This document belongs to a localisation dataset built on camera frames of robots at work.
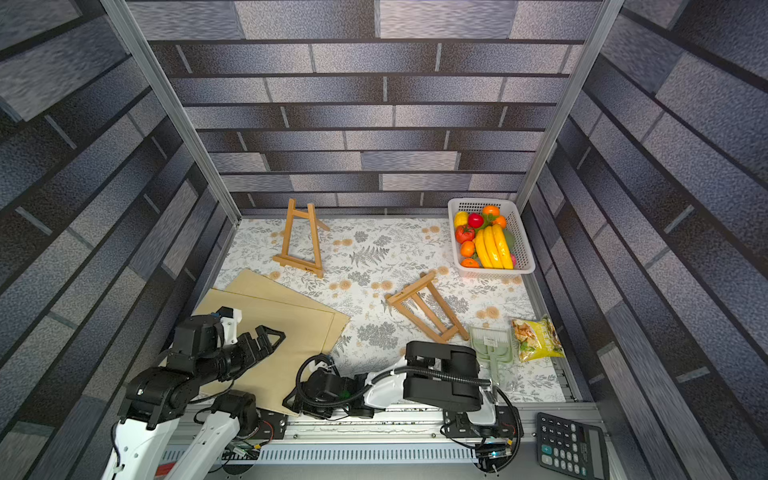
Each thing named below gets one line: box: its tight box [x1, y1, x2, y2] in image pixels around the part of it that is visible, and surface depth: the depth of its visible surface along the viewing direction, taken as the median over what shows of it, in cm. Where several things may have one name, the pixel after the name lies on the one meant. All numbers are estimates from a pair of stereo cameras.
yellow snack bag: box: [512, 314, 566, 363], surface depth 86 cm
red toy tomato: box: [455, 225, 475, 244], surface depth 109 cm
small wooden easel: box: [273, 198, 330, 279], surface depth 101 cm
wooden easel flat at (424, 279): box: [385, 271, 470, 343], surface depth 95 cm
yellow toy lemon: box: [454, 211, 469, 227], surface depth 113 cm
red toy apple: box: [468, 212, 484, 229], surface depth 109 cm
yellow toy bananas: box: [475, 224, 514, 269], surface depth 101 cm
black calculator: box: [536, 412, 610, 480], surface depth 70 cm
